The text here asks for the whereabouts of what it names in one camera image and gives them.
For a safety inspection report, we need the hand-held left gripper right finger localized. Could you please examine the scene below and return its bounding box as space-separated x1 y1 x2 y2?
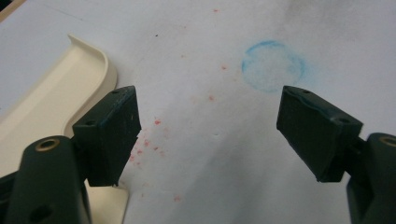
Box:
276 85 364 183

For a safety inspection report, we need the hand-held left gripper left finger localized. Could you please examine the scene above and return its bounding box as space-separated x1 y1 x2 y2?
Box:
72 85 143 188

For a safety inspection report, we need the cream plastic dustpan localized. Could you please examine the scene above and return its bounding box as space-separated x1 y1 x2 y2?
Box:
0 34 130 224

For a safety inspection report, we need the white table cover sheet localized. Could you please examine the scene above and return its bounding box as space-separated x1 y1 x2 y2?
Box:
0 0 396 224

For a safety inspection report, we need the wooden table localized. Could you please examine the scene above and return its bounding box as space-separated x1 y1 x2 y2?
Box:
0 0 28 23

